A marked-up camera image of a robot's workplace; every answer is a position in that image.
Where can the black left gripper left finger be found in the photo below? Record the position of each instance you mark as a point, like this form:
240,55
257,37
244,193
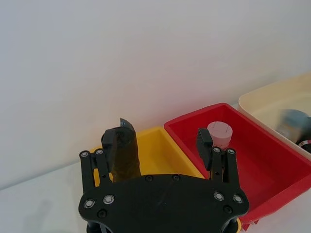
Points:
108,145

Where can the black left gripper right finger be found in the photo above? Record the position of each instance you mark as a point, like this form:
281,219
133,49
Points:
204,148

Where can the dark olive packet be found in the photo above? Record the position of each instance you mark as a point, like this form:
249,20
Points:
126,155

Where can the white plastic cylinder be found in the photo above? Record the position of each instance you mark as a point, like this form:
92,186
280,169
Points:
222,133

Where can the yellow plastic bin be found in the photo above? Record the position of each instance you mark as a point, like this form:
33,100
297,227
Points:
158,150

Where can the red plastic bin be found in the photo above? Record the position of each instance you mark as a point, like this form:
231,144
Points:
262,157

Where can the cream plastic bin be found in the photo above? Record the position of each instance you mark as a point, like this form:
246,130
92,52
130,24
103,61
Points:
272,97

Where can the blue-grey round object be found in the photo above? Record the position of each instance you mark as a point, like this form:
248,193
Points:
291,122

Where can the black object with red mark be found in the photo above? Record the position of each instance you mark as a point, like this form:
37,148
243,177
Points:
305,145

